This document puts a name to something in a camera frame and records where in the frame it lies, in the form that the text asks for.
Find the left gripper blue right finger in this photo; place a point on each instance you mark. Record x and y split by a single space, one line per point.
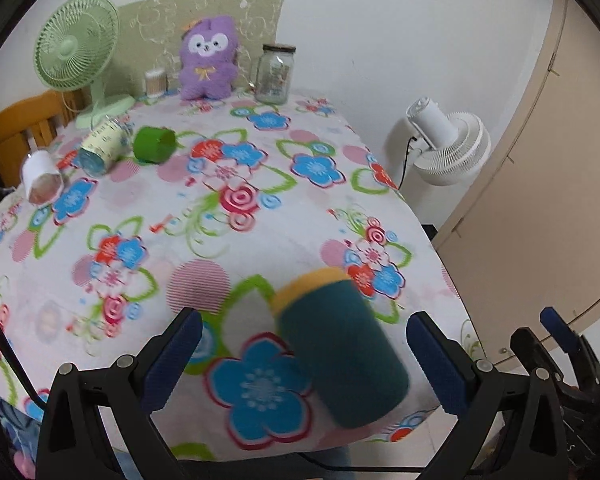
534 444

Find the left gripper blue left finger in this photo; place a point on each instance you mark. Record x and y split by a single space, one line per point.
73 440

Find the teal cup with yellow rim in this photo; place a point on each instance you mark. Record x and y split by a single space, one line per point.
334 334

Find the white hexagonal cup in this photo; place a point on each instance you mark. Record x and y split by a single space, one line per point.
41 179

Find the green plastic cup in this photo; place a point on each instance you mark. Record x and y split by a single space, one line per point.
154 145

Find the cream printed paper cup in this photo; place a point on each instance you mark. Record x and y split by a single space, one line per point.
103 146

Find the beige wooden door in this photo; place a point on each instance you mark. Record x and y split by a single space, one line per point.
532 238

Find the floral tablecloth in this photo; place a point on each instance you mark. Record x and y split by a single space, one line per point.
253 196

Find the white floor fan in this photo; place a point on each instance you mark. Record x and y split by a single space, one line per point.
450 147

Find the wooden chair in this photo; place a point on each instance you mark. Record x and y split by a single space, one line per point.
34 118

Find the cotton swab container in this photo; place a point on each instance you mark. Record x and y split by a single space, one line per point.
155 83

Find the green desk fan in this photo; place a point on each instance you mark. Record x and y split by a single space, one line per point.
72 51

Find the purple plush toy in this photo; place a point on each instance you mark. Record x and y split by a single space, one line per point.
208 57

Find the glass jar with black lid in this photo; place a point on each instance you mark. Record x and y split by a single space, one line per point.
274 72

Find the green patterned foam mat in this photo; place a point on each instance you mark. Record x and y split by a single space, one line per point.
151 34

